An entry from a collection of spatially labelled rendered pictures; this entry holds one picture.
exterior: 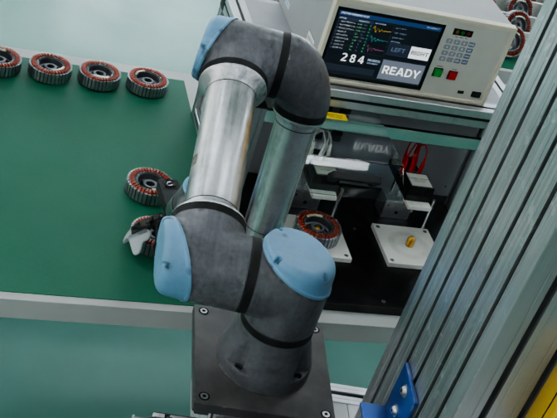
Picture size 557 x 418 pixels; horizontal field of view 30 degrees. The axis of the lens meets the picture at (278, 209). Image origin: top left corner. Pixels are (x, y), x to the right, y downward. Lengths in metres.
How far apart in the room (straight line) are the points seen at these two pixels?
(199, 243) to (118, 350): 1.65
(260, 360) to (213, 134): 0.36
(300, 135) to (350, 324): 0.58
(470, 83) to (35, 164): 1.02
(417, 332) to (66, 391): 1.73
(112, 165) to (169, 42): 2.34
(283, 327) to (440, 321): 0.31
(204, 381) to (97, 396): 1.40
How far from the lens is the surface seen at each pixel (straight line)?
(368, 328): 2.29
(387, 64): 2.36
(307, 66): 1.76
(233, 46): 1.74
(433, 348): 1.32
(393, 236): 2.52
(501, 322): 1.15
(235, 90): 1.69
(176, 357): 3.15
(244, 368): 1.60
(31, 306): 2.11
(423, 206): 2.49
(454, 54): 2.40
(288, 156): 1.84
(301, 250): 1.52
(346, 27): 2.28
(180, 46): 4.80
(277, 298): 1.51
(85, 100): 2.74
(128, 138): 2.62
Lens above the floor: 2.14
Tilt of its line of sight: 33 degrees down
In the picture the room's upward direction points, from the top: 19 degrees clockwise
